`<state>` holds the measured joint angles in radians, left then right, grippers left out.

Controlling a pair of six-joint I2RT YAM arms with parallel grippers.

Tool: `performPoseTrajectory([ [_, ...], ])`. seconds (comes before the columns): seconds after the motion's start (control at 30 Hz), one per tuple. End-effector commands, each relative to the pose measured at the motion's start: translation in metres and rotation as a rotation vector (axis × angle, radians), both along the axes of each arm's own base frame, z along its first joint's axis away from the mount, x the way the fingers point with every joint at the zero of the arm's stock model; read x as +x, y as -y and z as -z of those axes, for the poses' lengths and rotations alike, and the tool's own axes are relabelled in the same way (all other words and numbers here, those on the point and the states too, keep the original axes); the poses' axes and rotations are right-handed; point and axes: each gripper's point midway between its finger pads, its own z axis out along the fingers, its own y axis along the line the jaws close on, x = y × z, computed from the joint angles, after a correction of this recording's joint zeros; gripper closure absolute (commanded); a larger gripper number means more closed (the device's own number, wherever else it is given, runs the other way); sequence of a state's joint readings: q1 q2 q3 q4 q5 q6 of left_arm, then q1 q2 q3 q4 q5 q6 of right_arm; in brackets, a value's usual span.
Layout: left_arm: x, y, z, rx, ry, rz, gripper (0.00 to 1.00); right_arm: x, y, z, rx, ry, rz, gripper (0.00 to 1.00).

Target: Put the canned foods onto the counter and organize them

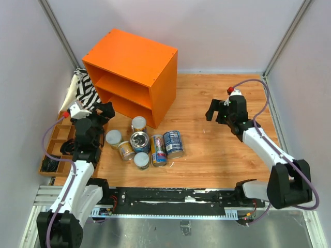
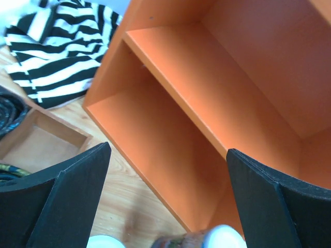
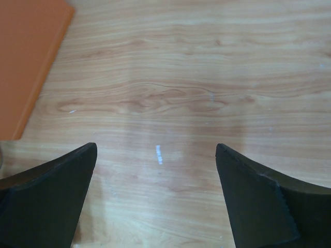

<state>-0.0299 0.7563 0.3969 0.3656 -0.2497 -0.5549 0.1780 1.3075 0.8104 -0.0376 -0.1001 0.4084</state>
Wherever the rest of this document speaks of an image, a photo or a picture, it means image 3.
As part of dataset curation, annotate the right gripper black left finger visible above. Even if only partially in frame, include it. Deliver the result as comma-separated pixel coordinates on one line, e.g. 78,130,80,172
1,143,97,247

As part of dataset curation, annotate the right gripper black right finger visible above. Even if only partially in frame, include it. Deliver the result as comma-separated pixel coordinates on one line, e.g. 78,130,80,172
215,144,330,247

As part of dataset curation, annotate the orange wooden shelf cabinet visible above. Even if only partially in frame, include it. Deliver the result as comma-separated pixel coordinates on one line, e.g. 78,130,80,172
1,1,75,141

